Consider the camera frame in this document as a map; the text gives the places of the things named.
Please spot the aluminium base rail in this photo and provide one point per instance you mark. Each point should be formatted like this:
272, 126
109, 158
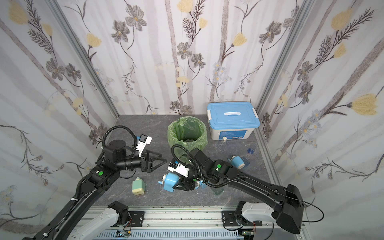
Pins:
182, 223

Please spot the green yellow sharpener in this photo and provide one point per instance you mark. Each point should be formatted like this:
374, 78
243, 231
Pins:
138, 187

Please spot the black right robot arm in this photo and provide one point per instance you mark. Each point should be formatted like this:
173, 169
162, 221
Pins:
287, 203

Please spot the blue sharpener with crank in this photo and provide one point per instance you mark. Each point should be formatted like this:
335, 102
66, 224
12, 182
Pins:
237, 162

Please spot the green bagged trash bin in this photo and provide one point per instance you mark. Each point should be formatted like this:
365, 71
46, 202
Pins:
189, 132

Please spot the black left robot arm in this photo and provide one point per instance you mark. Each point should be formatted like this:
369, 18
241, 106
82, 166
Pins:
114, 158

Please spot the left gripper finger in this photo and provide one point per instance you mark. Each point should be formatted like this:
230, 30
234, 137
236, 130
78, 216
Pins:
153, 155
154, 164

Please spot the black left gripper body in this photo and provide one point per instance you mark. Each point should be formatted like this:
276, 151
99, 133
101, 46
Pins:
144, 162

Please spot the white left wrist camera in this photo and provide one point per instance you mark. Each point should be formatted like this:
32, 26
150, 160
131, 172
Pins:
142, 141

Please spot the clear small flask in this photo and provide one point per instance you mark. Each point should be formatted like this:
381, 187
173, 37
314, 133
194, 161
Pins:
222, 146

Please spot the clear green shavings tray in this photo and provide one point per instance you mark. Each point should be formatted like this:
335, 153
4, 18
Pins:
217, 191

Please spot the blue lidded storage box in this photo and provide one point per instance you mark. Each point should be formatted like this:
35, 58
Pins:
232, 120

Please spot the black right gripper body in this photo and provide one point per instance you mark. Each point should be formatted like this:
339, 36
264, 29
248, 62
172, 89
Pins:
186, 181

